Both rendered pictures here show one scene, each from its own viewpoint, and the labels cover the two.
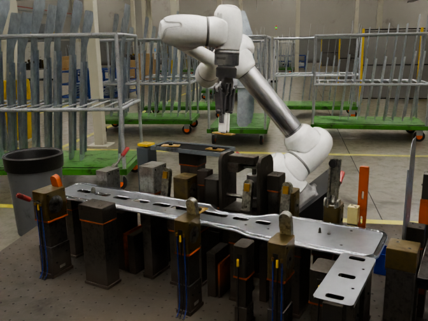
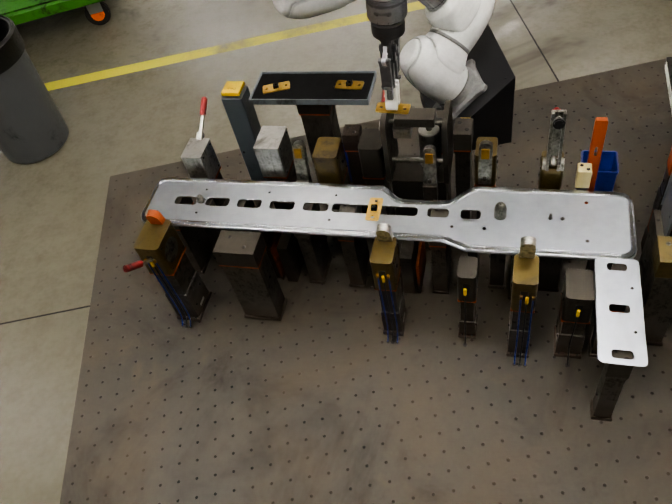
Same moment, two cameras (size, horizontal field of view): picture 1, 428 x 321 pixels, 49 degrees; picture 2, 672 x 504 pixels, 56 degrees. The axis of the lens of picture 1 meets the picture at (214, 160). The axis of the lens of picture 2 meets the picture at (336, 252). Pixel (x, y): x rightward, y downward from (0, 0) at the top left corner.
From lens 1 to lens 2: 91 cm
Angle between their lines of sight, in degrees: 37
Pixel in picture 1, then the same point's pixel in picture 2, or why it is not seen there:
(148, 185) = (274, 169)
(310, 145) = (469, 17)
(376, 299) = not seen: hidden behind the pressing
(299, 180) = (459, 73)
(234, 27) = not seen: outside the picture
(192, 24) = not seen: outside the picture
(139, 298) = (326, 323)
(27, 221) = (17, 143)
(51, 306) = (231, 370)
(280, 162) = (431, 56)
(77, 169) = (24, 13)
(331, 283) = (609, 329)
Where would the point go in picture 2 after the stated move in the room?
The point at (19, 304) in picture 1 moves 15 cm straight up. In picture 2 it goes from (190, 380) to (172, 355)
